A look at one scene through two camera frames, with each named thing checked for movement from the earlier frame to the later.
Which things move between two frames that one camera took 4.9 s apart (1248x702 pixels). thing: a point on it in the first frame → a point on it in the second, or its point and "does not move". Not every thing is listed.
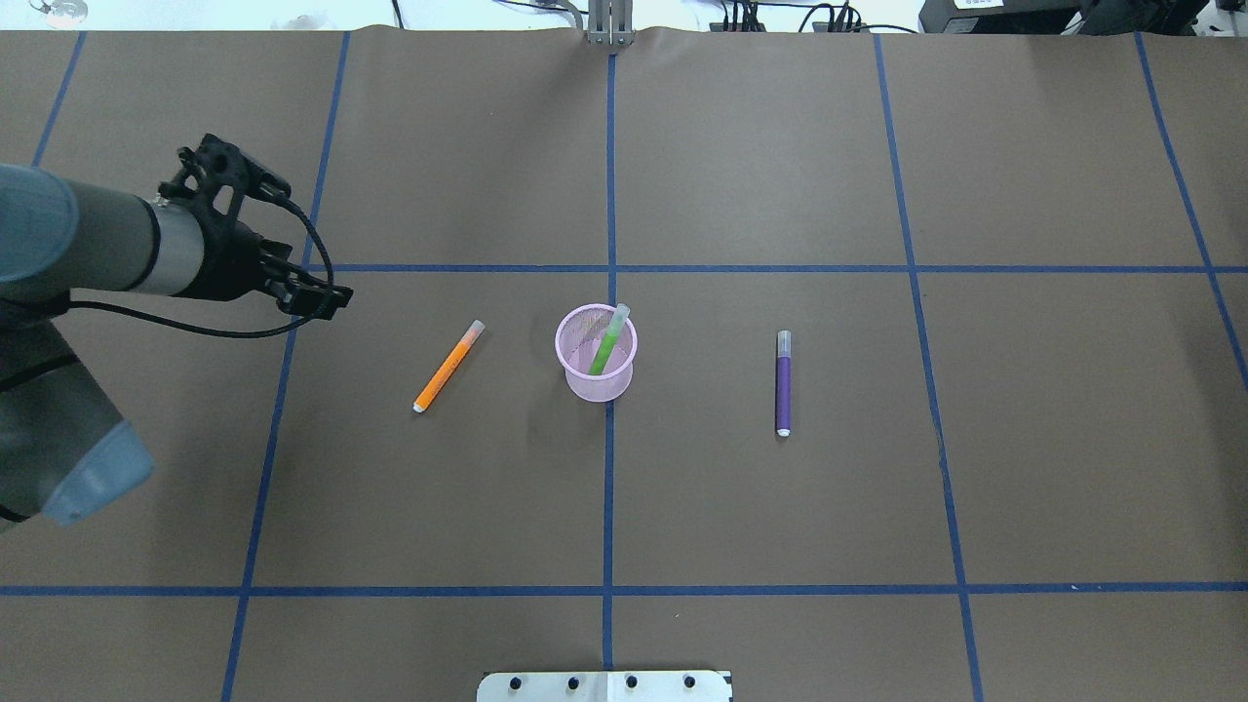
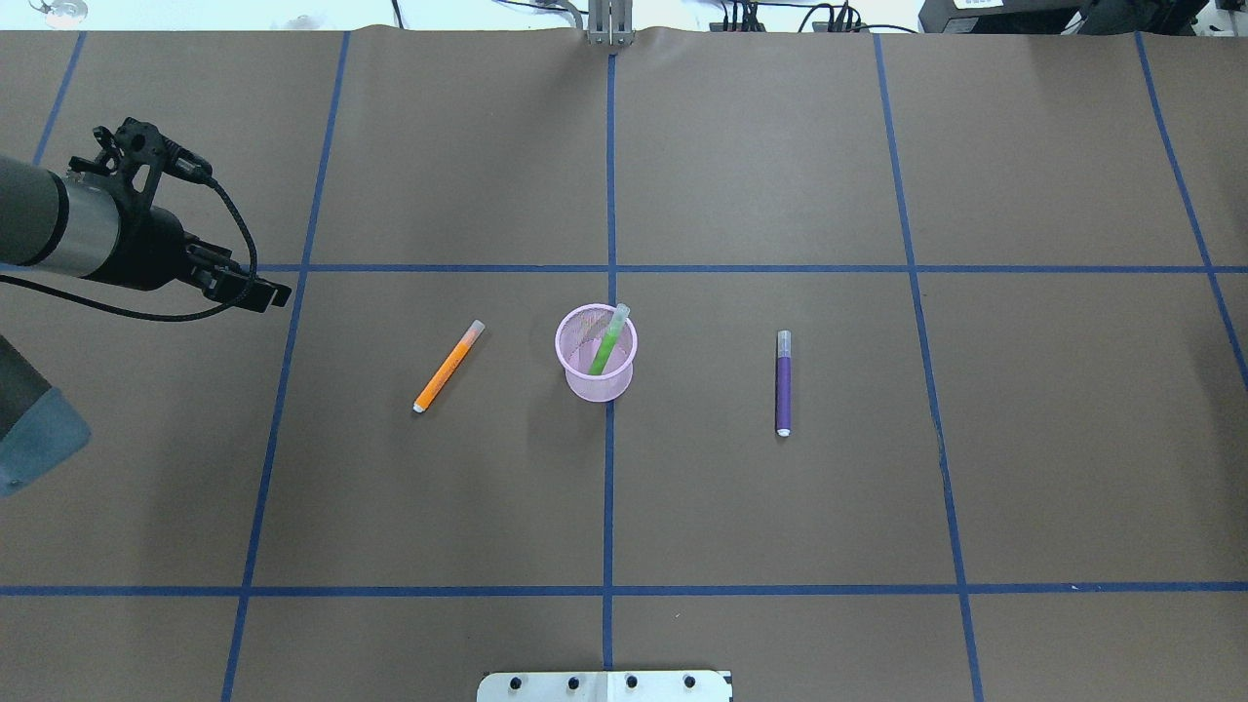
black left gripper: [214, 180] → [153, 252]
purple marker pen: [783, 383] does not move
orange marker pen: [447, 371] does not move
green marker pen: [614, 328] does not move
